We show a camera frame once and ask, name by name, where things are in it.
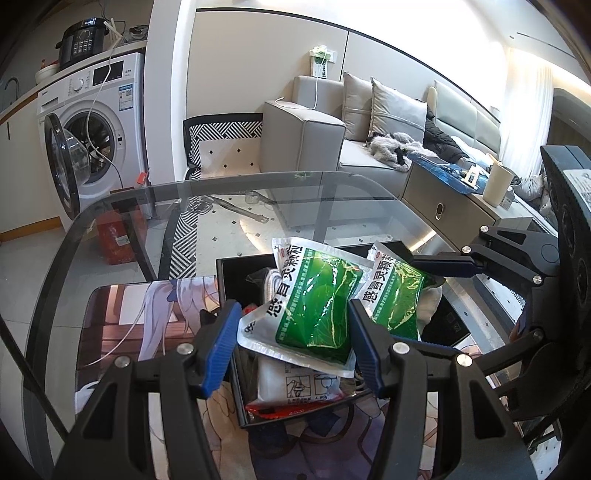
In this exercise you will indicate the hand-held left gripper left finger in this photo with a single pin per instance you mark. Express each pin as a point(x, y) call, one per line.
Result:
point(219, 346)

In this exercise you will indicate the grey furry throw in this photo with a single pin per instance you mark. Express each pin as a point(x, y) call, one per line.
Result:
point(397, 147)

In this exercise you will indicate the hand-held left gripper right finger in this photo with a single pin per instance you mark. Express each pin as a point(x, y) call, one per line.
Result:
point(367, 346)

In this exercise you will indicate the black pressure cooker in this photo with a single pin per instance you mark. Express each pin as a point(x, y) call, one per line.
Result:
point(83, 41)

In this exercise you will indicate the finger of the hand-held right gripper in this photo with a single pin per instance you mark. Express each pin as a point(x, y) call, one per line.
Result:
point(508, 348)
point(443, 266)

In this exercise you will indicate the green medicine sachet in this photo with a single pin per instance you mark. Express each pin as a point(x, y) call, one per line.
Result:
point(318, 304)
point(401, 295)

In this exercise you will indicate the black cardboard box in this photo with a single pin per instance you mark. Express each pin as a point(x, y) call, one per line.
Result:
point(231, 295)

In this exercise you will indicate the white washing machine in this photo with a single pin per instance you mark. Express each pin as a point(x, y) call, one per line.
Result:
point(115, 120)

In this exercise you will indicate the beige sofa cushion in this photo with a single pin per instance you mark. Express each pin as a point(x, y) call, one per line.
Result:
point(355, 106)
point(397, 110)

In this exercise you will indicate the white bowl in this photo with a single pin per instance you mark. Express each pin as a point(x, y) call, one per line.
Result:
point(46, 73)

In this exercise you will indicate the beige sofa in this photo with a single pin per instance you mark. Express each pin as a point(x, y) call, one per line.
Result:
point(304, 143)

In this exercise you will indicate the beige side table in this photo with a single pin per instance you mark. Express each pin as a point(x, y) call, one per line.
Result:
point(461, 212)

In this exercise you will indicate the blue mat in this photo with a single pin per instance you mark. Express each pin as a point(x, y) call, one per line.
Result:
point(443, 173)

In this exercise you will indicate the white curtain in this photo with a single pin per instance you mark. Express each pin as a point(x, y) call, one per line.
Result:
point(526, 106)

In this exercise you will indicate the black jacket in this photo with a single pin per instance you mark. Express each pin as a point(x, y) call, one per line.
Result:
point(443, 136)

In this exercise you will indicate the kitchen faucet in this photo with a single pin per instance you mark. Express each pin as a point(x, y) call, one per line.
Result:
point(9, 85)

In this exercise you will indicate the wall power strip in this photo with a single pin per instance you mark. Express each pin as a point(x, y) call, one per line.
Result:
point(322, 60)

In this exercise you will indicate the printed table mat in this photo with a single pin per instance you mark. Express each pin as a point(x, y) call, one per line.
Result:
point(152, 314)

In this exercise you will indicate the red box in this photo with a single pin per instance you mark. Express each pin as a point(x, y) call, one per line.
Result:
point(117, 235)

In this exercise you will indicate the beige cup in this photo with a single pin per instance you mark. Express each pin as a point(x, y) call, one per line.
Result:
point(497, 184)

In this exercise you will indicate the white packet with red label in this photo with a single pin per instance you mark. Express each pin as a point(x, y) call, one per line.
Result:
point(291, 383)

